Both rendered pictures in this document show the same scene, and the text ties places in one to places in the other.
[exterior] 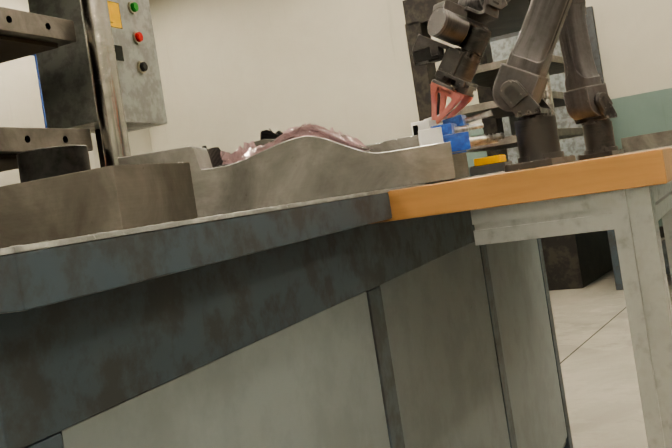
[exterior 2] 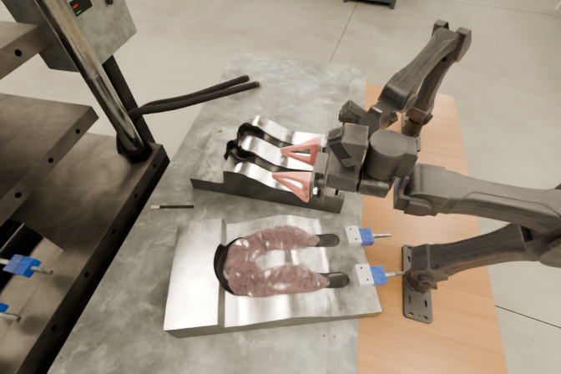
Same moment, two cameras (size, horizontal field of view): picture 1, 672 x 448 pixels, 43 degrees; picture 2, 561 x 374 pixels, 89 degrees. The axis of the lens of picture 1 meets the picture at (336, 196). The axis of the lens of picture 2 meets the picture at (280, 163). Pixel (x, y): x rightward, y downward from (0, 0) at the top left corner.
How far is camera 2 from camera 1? 1.40 m
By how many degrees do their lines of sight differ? 52
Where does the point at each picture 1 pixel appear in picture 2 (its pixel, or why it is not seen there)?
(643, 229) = not seen: outside the picture
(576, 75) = (422, 103)
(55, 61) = (30, 19)
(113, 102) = (105, 93)
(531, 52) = (452, 270)
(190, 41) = not seen: outside the picture
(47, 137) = (64, 144)
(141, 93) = (113, 23)
